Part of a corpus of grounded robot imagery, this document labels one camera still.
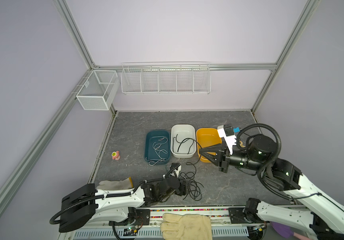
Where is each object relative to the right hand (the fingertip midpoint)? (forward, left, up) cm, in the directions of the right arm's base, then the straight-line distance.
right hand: (199, 153), depth 51 cm
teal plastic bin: (+25, +22, -37) cm, 50 cm away
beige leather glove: (-18, +4, -40) cm, 44 cm away
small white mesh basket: (+58, +63, -16) cm, 87 cm away
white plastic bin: (+39, +6, -40) cm, 56 cm away
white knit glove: (+3, +38, -40) cm, 55 cm away
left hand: (+1, +4, -34) cm, 35 cm away
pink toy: (+19, +47, -36) cm, 62 cm away
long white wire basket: (+62, +16, -10) cm, 64 cm away
